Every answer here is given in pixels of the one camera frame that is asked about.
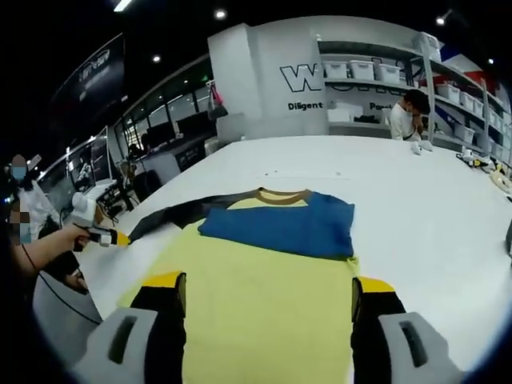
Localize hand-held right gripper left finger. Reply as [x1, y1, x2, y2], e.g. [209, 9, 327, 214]
[71, 270, 188, 384]

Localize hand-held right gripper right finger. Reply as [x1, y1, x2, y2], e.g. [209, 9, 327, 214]
[350, 274, 465, 384]

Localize yellow blue black garment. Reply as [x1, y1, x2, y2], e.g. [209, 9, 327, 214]
[119, 186, 361, 384]

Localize person's left hand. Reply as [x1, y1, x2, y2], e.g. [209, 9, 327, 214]
[68, 226, 91, 254]

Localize cluttered white desk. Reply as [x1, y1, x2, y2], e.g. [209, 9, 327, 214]
[66, 135, 139, 225]

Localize black office chair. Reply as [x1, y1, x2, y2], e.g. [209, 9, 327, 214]
[134, 170, 163, 201]

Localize large dark overhead display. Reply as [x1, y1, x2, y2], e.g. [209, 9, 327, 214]
[50, 34, 127, 111]

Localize pile of small table items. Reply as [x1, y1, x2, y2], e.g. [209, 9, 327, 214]
[455, 146, 512, 189]

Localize round ceiling spotlights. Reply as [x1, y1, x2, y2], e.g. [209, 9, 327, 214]
[151, 8, 497, 67]

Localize row of white storage bins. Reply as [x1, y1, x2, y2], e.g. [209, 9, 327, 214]
[323, 59, 512, 159]

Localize grey metal storage shelf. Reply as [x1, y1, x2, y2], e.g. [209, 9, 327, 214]
[318, 34, 512, 161]

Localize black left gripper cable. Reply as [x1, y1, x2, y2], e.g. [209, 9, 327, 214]
[22, 243, 103, 325]

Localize hanging bag with pink strap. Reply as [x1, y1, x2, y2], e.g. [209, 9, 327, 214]
[206, 79, 230, 120]

